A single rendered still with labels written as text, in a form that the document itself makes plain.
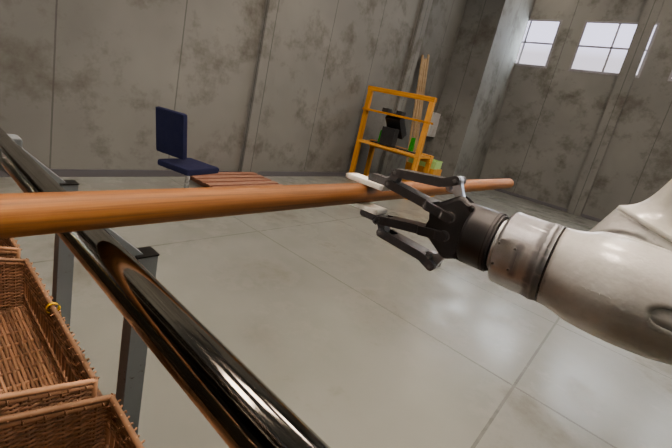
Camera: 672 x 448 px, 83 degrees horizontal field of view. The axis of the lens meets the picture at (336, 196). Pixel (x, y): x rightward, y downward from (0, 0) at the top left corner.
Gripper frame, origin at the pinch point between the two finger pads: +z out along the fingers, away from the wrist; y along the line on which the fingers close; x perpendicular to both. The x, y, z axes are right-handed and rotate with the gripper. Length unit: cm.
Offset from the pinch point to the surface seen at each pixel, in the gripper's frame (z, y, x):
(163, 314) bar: -11.7, 2.3, -36.6
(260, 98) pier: 403, 3, 302
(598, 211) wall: 22, 97, 1030
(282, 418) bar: -21.8, 2.2, -36.1
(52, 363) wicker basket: 58, 59, -23
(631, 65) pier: 64, -231, 1022
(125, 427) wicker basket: 20, 47, -23
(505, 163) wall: 257, 43, 1034
